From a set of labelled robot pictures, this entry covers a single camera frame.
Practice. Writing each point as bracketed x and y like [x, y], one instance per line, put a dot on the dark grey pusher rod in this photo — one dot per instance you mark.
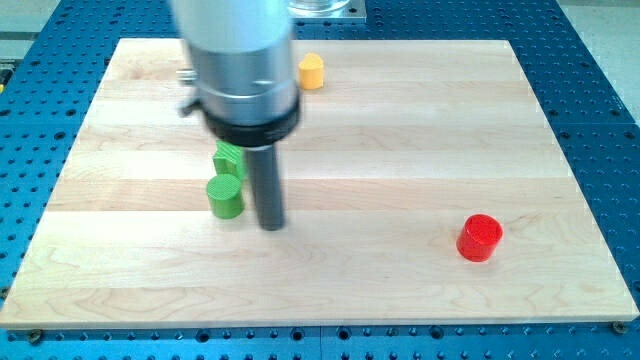
[262, 164]

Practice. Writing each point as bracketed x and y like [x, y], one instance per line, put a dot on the red cylinder block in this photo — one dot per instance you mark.
[479, 237]

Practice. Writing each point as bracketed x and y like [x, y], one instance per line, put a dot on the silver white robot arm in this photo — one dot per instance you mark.
[244, 84]

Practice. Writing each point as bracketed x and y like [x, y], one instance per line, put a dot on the green cylinder block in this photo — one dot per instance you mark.
[224, 192]

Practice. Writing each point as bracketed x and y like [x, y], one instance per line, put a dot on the green star block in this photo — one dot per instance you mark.
[229, 159]

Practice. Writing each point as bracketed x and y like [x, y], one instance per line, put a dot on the light wooden board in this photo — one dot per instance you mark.
[403, 143]

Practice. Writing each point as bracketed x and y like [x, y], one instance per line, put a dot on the clear robot base mount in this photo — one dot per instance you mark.
[332, 11]

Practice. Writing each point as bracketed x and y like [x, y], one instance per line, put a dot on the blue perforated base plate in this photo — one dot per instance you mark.
[51, 90]

